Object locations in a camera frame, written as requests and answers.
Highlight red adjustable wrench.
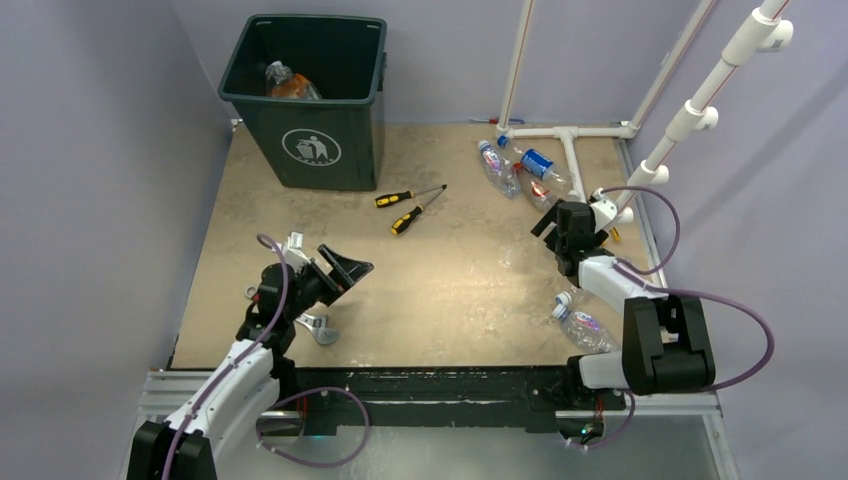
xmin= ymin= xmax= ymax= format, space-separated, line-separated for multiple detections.
xmin=245 ymin=284 xmax=340 ymax=347

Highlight purple label small bottle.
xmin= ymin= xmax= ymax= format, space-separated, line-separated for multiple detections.
xmin=477 ymin=140 xmax=521 ymax=198

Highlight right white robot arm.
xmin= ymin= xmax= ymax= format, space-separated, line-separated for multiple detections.
xmin=531 ymin=200 xmax=716 ymax=407

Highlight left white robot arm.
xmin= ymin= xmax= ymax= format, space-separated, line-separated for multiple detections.
xmin=126 ymin=234 xmax=374 ymax=479

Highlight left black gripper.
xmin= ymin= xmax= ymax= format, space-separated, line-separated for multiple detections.
xmin=284 ymin=245 xmax=371 ymax=322

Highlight dark green trash bin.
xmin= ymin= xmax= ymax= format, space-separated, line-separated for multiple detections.
xmin=219 ymin=14 xmax=387 ymax=191

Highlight large orange bottle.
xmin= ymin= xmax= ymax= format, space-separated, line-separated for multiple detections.
xmin=265 ymin=61 xmax=322 ymax=100

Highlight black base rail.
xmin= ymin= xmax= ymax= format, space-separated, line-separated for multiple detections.
xmin=265 ymin=366 xmax=627 ymax=436

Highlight purple label bottle near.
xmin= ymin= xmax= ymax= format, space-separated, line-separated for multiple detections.
xmin=552 ymin=291 xmax=620 ymax=353

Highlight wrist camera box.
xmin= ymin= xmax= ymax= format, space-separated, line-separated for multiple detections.
xmin=276 ymin=231 xmax=310 ymax=274
xmin=588 ymin=188 xmax=634 ymax=233

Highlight red white crushed bottle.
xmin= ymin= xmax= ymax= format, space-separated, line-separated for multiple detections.
xmin=513 ymin=164 xmax=559 ymax=212

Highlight blue label bottle far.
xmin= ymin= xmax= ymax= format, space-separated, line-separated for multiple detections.
xmin=496 ymin=135 xmax=571 ymax=187

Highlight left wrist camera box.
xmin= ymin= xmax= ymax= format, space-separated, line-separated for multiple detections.
xmin=276 ymin=231 xmax=310 ymax=274

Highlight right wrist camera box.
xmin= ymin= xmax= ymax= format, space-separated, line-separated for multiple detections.
xmin=588 ymin=188 xmax=634 ymax=233

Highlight black handled pliers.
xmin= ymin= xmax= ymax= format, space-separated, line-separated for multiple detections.
xmin=374 ymin=184 xmax=447 ymax=209

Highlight white PVC pipe frame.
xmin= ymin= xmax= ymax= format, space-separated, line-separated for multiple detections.
xmin=495 ymin=0 xmax=794 ymax=209

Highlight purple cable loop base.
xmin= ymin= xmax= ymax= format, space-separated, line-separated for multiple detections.
xmin=255 ymin=387 xmax=371 ymax=470

